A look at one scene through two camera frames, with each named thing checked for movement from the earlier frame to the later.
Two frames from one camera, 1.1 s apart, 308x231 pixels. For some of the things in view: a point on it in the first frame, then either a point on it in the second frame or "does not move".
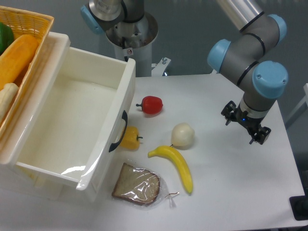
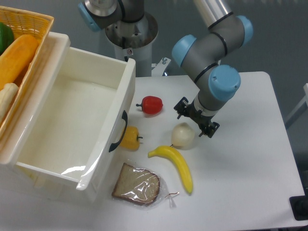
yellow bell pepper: (130, 139) does not move
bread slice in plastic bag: (142, 186) does not move
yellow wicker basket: (25, 22) does not move
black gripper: (250, 122) -> (193, 113)
